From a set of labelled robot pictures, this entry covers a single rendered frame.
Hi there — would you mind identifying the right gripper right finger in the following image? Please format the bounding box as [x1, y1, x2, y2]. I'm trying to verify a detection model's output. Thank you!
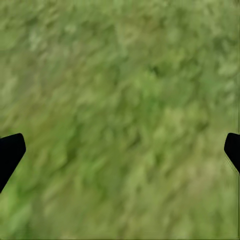
[224, 133, 240, 173]

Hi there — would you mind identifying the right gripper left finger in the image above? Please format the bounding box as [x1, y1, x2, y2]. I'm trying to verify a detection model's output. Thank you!
[0, 133, 26, 193]

